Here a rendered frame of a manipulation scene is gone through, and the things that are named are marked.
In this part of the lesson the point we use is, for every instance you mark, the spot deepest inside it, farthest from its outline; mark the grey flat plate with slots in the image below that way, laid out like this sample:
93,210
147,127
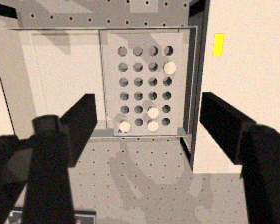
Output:
82,217

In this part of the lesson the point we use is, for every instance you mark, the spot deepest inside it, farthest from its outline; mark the beige block with round holes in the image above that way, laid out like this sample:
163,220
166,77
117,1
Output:
143,56

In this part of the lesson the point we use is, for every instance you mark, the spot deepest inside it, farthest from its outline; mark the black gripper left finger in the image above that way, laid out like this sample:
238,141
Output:
48,197

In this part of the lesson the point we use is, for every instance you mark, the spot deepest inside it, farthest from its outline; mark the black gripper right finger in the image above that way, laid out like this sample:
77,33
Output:
253,145

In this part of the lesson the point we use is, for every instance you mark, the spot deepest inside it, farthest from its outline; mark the beige perforated base plate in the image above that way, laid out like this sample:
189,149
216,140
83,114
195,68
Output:
138,180

